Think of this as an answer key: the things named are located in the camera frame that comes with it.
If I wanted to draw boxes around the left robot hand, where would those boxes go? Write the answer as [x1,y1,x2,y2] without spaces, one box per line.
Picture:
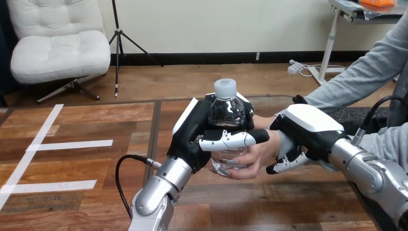
[166,91,270,175]

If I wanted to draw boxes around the person's hand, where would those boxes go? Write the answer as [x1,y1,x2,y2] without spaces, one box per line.
[208,115,282,180]

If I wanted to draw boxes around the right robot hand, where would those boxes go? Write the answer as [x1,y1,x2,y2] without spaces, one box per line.
[266,95,352,175]

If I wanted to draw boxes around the clear water bottle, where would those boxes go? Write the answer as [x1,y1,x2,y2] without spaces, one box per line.
[207,78,248,178]

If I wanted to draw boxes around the person's body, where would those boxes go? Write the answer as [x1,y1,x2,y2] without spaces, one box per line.
[330,11,408,136]

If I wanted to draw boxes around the white power strip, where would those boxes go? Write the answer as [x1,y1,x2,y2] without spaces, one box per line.
[287,60,304,75]

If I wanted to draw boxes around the white desk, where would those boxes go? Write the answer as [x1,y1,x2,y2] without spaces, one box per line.
[307,0,408,86]

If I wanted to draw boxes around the black tripod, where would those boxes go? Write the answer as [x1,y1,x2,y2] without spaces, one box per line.
[108,0,165,98]

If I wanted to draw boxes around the orange thing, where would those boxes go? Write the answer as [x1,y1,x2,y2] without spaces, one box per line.
[360,0,398,7]

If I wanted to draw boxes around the white cushioned chair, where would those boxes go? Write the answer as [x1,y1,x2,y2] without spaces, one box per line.
[7,0,112,104]

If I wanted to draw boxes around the black cable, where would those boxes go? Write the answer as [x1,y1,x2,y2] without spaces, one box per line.
[350,95,408,146]
[115,154,162,220]

